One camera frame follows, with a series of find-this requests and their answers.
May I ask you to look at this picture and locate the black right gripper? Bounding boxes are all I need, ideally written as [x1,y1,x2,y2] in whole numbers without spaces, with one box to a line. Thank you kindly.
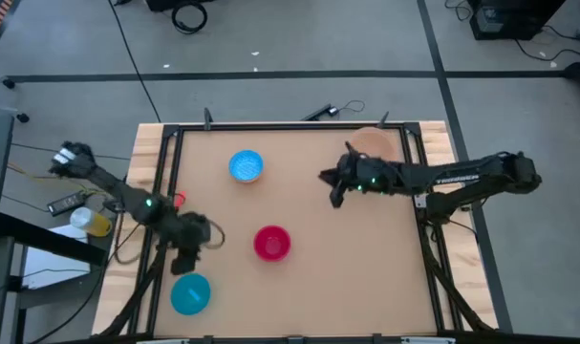
[318,141,401,209]

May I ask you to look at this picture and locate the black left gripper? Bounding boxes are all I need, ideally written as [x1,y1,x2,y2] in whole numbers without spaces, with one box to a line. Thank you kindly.
[169,211,213,277]

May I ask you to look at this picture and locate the red bowl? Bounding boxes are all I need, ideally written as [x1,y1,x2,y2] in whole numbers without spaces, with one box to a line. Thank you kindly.
[252,225,292,263]

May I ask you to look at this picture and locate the teal bowl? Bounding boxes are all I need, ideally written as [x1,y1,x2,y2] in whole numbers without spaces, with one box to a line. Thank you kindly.
[169,272,212,316]

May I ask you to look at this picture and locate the tan round plate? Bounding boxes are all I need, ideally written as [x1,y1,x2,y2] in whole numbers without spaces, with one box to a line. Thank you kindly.
[350,126,398,162]

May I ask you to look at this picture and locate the black power strip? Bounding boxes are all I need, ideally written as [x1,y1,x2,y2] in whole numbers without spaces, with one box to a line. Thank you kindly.
[300,102,339,122]

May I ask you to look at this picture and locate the light blue bowl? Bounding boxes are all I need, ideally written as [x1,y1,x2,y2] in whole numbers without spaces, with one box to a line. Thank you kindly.
[227,149,266,184]

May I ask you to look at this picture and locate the yellow plastic bottle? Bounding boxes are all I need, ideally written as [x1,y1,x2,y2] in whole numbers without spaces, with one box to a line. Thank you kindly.
[69,206,114,238]

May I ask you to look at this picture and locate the white paper sheets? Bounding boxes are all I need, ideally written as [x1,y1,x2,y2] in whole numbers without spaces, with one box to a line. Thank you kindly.
[20,224,93,290]

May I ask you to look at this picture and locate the black power adapter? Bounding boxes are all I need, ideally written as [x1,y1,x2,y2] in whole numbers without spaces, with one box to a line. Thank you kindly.
[46,190,87,216]

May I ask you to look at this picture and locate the black equipment box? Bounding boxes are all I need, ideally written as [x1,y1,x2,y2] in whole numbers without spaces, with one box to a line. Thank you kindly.
[467,0,567,42]

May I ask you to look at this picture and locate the brown looped arm cable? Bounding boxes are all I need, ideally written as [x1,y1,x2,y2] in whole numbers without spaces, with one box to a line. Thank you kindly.
[202,218,226,251]

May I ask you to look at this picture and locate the black metal table frame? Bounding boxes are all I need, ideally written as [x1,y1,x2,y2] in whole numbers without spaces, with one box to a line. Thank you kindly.
[97,120,497,344]

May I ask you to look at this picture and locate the long black floor cable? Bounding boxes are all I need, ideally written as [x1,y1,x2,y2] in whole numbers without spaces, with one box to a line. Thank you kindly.
[107,0,162,123]

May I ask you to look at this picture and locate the coiled black cable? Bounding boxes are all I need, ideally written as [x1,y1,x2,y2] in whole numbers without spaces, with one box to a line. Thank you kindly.
[170,0,209,35]

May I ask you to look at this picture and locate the thin black equipment cable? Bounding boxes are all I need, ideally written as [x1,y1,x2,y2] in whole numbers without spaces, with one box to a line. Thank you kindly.
[513,23,580,63]

